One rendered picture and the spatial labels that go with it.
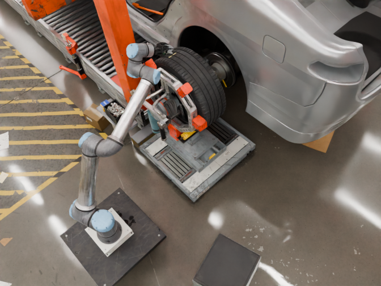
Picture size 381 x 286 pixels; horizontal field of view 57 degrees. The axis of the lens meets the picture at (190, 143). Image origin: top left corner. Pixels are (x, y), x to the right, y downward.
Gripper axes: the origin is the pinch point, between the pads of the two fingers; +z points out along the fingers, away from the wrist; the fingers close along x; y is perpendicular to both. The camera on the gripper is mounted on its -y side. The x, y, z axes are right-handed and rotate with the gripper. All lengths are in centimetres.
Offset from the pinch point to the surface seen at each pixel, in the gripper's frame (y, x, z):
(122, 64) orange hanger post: -36.3, -22.4, -15.8
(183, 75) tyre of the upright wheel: 16.2, -14.8, 0.5
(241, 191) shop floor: 48, -120, 68
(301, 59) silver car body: 91, 19, 18
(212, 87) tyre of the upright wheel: 29.3, -20.2, 18.5
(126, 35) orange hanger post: -31.2, 1.1, -17.9
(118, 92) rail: -93, -71, 21
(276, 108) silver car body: 72, -23, 41
